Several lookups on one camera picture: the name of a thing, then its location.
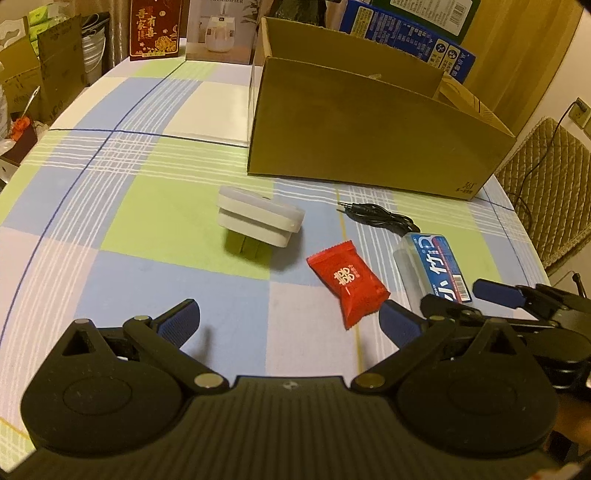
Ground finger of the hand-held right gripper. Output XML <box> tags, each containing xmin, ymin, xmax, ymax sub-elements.
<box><xmin>472</xmin><ymin>278</ymin><xmax>591</xmax><ymax>325</ymax></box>
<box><xmin>420</xmin><ymin>295</ymin><xmax>555</xmax><ymax>330</ymax></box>

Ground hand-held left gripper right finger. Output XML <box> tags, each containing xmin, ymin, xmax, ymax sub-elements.
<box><xmin>351</xmin><ymin>299</ymin><xmax>536</xmax><ymax>393</ymax></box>

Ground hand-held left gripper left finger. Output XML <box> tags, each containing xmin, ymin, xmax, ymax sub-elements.
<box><xmin>60</xmin><ymin>298</ymin><xmax>230</xmax><ymax>395</ymax></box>

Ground red candy packet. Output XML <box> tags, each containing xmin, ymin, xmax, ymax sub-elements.
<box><xmin>306</xmin><ymin>240</ymin><xmax>391</xmax><ymax>330</ymax></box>

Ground brown cardboard box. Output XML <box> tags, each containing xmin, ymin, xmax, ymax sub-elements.
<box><xmin>247</xmin><ymin>16</ymin><xmax>517</xmax><ymax>201</ymax></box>

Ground checked cloth desktop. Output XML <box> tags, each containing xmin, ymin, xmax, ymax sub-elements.
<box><xmin>0</xmin><ymin>37</ymin><xmax>552</xmax><ymax>462</ymax></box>

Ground clear box with blue label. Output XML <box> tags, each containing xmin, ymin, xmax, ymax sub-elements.
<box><xmin>392</xmin><ymin>232</ymin><xmax>474</xmax><ymax>308</ymax></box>

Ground chair with quilted cover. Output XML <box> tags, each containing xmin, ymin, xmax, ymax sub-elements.
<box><xmin>494</xmin><ymin>117</ymin><xmax>591</xmax><ymax>278</ymax></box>

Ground white plug adapter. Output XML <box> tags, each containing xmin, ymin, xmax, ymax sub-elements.
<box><xmin>217</xmin><ymin>185</ymin><xmax>306</xmax><ymax>266</ymax></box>

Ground tan curtain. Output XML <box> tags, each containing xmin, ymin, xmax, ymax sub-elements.
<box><xmin>457</xmin><ymin>0</ymin><xmax>583</xmax><ymax>139</ymax></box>

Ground blue printed box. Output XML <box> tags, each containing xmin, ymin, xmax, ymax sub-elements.
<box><xmin>339</xmin><ymin>0</ymin><xmax>476</xmax><ymax>85</ymax></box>

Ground stacked metal bowls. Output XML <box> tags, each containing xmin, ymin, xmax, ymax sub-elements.
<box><xmin>82</xmin><ymin>28</ymin><xmax>110</xmax><ymax>86</ymax></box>

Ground brown cardboard carton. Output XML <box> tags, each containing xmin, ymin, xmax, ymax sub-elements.
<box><xmin>0</xmin><ymin>16</ymin><xmax>86</xmax><ymax>126</ymax></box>

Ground green printed box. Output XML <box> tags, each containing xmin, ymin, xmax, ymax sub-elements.
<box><xmin>369</xmin><ymin>0</ymin><xmax>481</xmax><ymax>40</ymax></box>

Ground white humidifier box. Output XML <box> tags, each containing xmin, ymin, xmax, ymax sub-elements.
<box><xmin>185</xmin><ymin>0</ymin><xmax>262</xmax><ymax>65</ymax></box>

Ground red gift box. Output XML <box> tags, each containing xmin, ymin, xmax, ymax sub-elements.
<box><xmin>129</xmin><ymin>0</ymin><xmax>180</xmax><ymax>62</ymax></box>

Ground black audio cable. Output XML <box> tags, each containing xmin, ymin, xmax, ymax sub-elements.
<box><xmin>337</xmin><ymin>200</ymin><xmax>422</xmax><ymax>236</ymax></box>

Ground beige wall socket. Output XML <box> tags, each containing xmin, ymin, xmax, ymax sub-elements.
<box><xmin>570</xmin><ymin>97</ymin><xmax>591</xmax><ymax>132</ymax></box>

